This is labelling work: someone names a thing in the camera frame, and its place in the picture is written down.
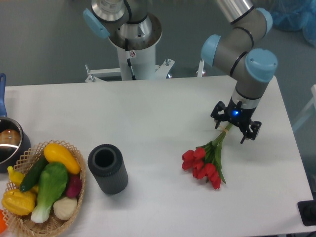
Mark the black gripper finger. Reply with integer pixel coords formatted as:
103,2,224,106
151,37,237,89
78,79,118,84
210,101,229,129
239,120,262,144

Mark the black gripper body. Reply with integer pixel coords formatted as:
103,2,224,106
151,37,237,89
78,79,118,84
224,95,257,127

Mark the red tulip bouquet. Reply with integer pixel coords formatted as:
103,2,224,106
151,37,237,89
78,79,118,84
182,123,233,190

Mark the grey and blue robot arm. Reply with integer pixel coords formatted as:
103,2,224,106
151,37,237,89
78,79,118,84
83,0,277,140

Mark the black device at table edge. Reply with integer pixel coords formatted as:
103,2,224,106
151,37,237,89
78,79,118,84
297,200,316,226

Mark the blue plastic bag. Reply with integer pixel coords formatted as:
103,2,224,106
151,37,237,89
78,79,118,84
269,0,316,46

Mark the dark grey ribbed vase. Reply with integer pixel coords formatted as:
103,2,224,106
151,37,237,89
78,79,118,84
88,144,128,195

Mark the purple radish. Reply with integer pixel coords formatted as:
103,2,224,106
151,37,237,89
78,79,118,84
65,176,82,198

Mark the yellow squash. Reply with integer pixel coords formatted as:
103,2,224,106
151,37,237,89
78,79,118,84
43,143,81,175

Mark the green bok choy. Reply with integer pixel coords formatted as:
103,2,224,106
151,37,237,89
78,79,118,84
31,162,68,224

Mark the white garlic bulb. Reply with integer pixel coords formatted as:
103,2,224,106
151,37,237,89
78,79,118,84
53,197,77,221

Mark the green cucumber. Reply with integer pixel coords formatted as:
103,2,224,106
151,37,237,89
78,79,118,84
19,156,48,192

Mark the small yellow gourd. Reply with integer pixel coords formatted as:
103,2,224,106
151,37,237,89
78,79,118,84
7,166,39,194

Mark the yellow bell pepper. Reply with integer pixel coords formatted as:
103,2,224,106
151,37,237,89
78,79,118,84
1,189,36,216

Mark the woven wicker basket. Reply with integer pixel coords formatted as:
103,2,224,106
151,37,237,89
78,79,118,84
3,140,86,237

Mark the orange fruit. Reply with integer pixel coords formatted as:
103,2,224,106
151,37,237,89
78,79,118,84
0,209,7,234

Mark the white frame at right edge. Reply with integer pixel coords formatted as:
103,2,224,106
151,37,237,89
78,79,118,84
292,84,316,133

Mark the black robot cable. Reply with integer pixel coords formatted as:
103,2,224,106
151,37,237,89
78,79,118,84
124,38,137,80

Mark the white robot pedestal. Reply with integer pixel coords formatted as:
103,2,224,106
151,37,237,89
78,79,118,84
83,9,175,82

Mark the blue handled saucepan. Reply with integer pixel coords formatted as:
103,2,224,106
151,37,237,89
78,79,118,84
0,73,31,173

